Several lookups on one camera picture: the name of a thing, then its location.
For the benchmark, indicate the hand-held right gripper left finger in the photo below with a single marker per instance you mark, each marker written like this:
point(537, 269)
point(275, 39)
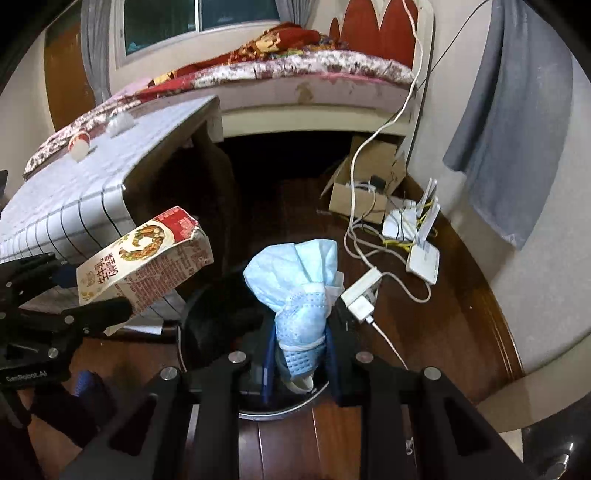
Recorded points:
point(267, 369)

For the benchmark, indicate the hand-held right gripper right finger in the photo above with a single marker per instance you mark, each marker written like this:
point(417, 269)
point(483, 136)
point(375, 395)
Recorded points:
point(333, 369)

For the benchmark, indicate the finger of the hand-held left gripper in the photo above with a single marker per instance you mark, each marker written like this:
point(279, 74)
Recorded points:
point(64, 277)
point(101, 311)

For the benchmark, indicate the red and white milk carton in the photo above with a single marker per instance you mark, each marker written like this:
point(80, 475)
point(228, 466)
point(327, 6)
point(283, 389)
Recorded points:
point(147, 263)

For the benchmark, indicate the black bin with metal rim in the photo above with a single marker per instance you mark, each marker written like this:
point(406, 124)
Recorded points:
point(217, 318)

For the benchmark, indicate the blue face mask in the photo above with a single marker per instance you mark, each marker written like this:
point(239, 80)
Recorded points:
point(295, 286)

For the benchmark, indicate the white paper sheet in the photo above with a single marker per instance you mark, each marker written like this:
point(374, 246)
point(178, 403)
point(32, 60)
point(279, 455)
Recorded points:
point(138, 328)

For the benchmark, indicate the white power strip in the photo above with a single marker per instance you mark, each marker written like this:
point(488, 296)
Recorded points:
point(362, 293)

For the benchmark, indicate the table with white grid tablecloth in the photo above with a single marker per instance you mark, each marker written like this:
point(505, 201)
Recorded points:
point(92, 184)

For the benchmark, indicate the flat white router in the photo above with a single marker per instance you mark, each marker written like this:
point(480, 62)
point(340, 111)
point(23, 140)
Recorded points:
point(424, 261)

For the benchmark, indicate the white router with antennas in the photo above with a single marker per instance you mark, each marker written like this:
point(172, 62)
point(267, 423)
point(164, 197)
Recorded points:
point(397, 226)

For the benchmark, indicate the cardboard box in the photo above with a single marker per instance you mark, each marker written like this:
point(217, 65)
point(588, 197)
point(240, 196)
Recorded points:
point(358, 203)

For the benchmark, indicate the black power adapter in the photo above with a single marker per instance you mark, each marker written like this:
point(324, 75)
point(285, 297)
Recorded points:
point(378, 182)

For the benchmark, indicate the brown wooden door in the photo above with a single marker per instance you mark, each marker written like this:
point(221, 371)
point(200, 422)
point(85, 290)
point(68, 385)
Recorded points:
point(67, 83)

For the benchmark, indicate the grey curtain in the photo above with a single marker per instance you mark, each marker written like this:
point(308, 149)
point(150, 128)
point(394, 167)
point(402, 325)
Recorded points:
point(94, 50)

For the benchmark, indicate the dark round object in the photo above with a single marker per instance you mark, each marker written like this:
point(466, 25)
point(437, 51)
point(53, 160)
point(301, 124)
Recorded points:
point(558, 447)

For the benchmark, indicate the window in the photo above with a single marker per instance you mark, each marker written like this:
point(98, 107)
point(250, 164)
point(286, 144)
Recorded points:
point(194, 23)

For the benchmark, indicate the grey hanging cloth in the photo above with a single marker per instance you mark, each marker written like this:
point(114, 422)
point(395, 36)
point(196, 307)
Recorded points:
point(512, 120)

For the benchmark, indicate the mattress with floral sheet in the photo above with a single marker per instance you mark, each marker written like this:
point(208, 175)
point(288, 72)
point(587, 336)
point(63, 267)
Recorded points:
point(332, 62)

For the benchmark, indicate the red patterned blanket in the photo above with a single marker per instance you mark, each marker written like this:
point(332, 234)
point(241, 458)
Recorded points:
point(272, 41)

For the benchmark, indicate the red and white headboard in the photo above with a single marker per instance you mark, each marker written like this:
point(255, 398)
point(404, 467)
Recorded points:
point(378, 27)

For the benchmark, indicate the white bed frame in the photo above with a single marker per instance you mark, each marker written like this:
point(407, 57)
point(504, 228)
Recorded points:
point(304, 120)

